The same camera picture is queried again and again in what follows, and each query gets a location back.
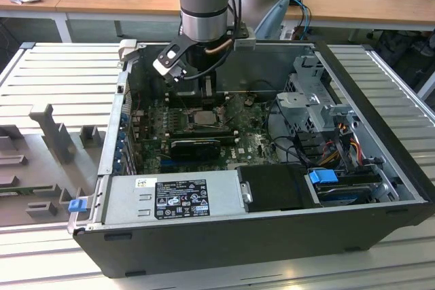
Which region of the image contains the metal cpu socket cover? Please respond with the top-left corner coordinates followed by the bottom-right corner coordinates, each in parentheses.
top-left (219, 94), bottom-right (251, 125)

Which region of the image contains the black ram slot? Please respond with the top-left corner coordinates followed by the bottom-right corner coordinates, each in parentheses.
top-left (171, 126), bottom-right (232, 134)
top-left (169, 103), bottom-right (226, 109)
top-left (169, 96), bottom-right (226, 102)
top-left (169, 99), bottom-right (226, 105)
top-left (169, 130), bottom-right (239, 142)

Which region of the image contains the cpu socket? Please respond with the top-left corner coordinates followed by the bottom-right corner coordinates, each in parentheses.
top-left (184, 107), bottom-right (222, 132)

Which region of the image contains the pale blue teach pendant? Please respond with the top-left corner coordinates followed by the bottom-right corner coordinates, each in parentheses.
top-left (254, 0), bottom-right (292, 40)

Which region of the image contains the black graphics card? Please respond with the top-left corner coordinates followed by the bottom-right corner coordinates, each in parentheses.
top-left (169, 138), bottom-right (221, 161)

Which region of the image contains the green motherboard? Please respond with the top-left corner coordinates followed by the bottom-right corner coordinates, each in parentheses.
top-left (130, 94), bottom-right (300, 175)

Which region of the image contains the metal disk bay cage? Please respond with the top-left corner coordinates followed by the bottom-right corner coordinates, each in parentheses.
top-left (274, 54), bottom-right (356, 141)

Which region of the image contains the black plastic shroud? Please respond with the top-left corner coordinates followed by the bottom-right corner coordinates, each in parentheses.
top-left (237, 163), bottom-right (322, 213)

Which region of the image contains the grey power supply unit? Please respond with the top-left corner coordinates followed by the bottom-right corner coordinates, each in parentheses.
top-left (97, 170), bottom-right (246, 228)

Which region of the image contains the blue disk carrier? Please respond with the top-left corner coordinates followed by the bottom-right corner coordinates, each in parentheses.
top-left (308, 166), bottom-right (338, 185)

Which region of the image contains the grey parts rack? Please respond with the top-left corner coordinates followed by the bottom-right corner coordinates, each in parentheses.
top-left (0, 103), bottom-right (105, 228)

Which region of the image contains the blue plastic case latch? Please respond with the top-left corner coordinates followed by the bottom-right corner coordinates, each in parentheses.
top-left (67, 199), bottom-right (86, 215)

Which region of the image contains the black open pc case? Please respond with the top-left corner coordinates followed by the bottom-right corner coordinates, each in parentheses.
top-left (67, 39), bottom-right (435, 279)

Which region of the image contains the black hard disk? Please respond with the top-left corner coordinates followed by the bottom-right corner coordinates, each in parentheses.
top-left (314, 181), bottom-right (375, 208)

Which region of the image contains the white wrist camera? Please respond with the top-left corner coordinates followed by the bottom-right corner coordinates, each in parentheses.
top-left (152, 48), bottom-right (188, 83)

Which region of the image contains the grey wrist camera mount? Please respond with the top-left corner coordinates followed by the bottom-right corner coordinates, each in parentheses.
top-left (232, 28), bottom-right (257, 50)

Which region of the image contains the blue cable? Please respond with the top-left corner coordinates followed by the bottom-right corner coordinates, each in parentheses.
top-left (288, 0), bottom-right (313, 39)

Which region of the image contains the silver metal bracket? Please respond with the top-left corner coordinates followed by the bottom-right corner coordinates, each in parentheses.
top-left (239, 181), bottom-right (254, 204)

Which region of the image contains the coloured wire bundle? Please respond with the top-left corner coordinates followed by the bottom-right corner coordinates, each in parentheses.
top-left (321, 126), bottom-right (363, 166)

